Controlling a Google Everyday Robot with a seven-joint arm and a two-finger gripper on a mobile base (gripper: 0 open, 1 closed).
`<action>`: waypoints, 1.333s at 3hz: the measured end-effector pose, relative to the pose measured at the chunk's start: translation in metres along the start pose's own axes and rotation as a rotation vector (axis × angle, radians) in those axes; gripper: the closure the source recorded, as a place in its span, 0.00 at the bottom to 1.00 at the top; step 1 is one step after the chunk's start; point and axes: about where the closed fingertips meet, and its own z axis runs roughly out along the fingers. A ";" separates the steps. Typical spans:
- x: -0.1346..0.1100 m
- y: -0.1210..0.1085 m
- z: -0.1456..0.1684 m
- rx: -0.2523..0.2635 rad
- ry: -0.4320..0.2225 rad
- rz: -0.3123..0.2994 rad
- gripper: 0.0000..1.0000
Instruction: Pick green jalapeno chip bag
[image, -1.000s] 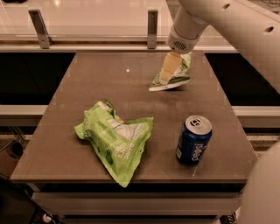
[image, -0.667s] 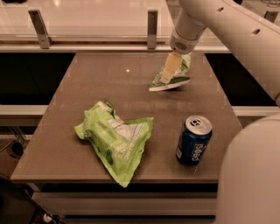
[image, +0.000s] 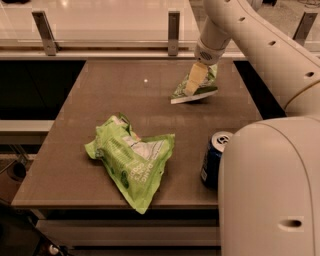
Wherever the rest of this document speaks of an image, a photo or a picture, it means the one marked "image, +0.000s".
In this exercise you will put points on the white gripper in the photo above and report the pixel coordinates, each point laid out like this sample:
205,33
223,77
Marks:
207,53

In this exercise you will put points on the small green jalapeno chip bag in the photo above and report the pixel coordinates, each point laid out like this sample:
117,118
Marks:
205,89

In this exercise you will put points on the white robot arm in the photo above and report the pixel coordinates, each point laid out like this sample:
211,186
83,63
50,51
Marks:
269,174

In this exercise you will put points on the large light green chip bag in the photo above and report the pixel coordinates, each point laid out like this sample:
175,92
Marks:
135,164

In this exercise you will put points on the blue Pepsi soda can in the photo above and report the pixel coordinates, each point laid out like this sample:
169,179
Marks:
210,168

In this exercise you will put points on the glass railing panel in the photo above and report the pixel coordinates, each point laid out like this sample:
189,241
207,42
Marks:
101,23

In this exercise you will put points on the middle metal glass bracket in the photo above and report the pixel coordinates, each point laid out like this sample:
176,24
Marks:
173,32

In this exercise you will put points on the metal glass bracket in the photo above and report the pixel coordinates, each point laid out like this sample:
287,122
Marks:
45,32
173,32
304,27

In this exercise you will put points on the right metal glass bracket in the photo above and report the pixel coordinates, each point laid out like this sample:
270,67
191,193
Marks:
304,27

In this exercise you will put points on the left metal glass bracket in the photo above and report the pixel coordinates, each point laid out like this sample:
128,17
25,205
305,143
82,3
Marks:
45,32

